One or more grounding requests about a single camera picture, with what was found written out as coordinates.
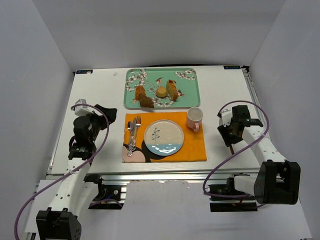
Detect round yellow muffin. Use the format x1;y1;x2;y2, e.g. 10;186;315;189
156;86;168;98

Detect silver spoon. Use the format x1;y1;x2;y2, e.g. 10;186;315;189
127;121;134;157

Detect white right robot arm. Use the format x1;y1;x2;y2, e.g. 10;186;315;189
217;105;301;205

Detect left blue table label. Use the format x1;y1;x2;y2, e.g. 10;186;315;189
75;69;93;75

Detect silver fork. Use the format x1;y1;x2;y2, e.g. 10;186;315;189
132;115;142;148

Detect right blue table label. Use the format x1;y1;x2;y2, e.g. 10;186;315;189
223;65;241;70

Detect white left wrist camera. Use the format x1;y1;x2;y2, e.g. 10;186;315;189
71;98;92;117

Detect pink ceramic mug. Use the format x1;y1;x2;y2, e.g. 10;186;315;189
186;107;204;132

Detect green floral serving tray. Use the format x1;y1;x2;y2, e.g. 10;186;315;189
123;67;201;109

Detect blue table label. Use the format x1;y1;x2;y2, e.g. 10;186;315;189
75;69;93;75
223;65;241;70

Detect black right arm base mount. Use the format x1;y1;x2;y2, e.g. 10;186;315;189
205;184;258;213

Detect dark brown chocolate pastry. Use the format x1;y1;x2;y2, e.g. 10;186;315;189
139;93;155;108

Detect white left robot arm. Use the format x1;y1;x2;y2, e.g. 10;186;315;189
36;102;118;240

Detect orange cartoon placemat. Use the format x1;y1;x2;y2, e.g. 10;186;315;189
122;111;207;163

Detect metal cake server wooden handle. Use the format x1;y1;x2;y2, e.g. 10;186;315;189
229;145;235;155

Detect blue white ceramic plate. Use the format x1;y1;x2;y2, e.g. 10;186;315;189
144;119;184;157

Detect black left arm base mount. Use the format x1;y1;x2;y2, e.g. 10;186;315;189
84;174;127;210

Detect sliced bread loaf piece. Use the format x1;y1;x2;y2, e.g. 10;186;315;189
166;79;179;102

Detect golden croissant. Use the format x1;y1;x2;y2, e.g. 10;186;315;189
135;85;146;101

